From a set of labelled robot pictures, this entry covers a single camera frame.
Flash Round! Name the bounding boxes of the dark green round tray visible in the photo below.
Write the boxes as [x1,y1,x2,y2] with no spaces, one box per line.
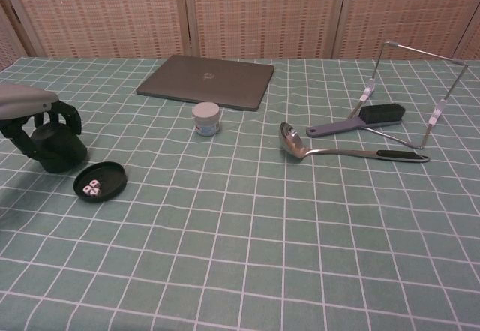
[73,161,128,203]

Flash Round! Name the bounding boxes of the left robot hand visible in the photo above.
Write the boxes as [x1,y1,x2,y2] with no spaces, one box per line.
[0,84,83,160]

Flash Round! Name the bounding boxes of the grey closed laptop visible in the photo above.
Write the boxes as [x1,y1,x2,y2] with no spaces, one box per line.
[135,53,276,113]

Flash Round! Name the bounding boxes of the black dice cup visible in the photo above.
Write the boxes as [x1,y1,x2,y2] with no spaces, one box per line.
[30,122,89,175]

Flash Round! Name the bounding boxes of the woven folding screen panel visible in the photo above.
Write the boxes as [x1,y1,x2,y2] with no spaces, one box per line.
[0,0,193,60]
[0,0,43,72]
[454,18,480,62]
[183,0,352,60]
[333,0,480,61]

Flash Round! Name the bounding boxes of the small white jar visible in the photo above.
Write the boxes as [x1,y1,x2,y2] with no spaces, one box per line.
[191,101,222,137]

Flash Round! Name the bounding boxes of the metal wire stand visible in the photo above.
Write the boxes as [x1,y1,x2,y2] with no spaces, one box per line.
[346,40,470,150]

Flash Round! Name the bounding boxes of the green checked tablecloth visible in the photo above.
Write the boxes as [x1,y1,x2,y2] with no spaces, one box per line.
[0,56,480,331]

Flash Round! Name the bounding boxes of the steel ladle black handle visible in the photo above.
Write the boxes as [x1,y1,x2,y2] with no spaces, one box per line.
[278,121,431,164]

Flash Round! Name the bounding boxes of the purple brush black bristles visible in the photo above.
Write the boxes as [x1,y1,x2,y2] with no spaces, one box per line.
[305,102,407,138]

